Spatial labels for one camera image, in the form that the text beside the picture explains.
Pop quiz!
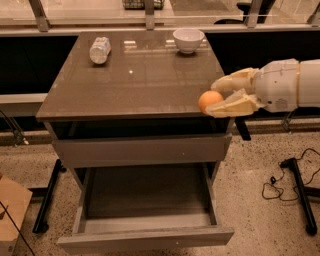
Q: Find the grey drawer cabinet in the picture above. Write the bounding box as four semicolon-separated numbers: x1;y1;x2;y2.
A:
37;31;233;183

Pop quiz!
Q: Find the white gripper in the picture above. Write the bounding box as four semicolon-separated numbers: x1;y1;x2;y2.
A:
205;59;299;118

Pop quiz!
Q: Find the black office chair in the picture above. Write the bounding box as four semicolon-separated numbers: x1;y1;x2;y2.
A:
216;0;276;24

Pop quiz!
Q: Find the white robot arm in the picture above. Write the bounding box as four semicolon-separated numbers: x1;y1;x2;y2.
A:
203;59;320;118

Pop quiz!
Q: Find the open grey middle drawer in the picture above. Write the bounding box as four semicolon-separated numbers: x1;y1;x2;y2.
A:
58;163;234;255

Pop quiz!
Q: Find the orange fruit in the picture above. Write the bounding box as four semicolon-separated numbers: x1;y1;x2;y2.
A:
198;91;223;113

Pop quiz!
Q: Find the white ceramic bowl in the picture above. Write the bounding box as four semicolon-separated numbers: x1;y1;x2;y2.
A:
173;28;205;54

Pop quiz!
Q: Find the black thin cable left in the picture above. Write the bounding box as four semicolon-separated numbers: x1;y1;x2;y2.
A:
0;199;37;256

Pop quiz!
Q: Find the closed grey top drawer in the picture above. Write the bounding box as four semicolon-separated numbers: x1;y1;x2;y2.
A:
53;134;231;168

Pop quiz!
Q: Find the brown cardboard box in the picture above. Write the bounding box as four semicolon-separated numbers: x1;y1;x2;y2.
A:
0;175;32;256

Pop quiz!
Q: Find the black table leg left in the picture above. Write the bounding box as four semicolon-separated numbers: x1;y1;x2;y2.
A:
31;159;66;234

